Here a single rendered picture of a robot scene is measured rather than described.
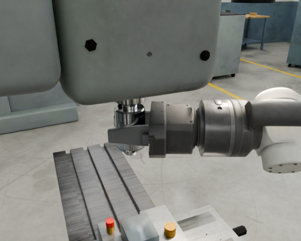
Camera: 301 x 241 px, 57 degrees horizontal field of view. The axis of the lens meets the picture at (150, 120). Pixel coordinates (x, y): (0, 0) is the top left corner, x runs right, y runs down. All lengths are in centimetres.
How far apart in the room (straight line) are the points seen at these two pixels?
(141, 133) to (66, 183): 52
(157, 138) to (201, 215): 32
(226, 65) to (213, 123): 484
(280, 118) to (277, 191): 209
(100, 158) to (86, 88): 70
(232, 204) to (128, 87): 198
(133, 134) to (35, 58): 20
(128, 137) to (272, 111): 20
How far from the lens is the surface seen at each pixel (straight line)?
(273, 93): 46
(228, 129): 40
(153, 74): 31
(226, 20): 504
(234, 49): 526
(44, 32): 26
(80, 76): 29
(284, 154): 42
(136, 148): 43
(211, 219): 66
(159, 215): 59
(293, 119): 41
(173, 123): 39
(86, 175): 91
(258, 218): 218
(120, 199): 81
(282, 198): 243
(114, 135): 41
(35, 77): 26
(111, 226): 55
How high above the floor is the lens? 143
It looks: 25 degrees down
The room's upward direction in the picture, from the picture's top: straight up
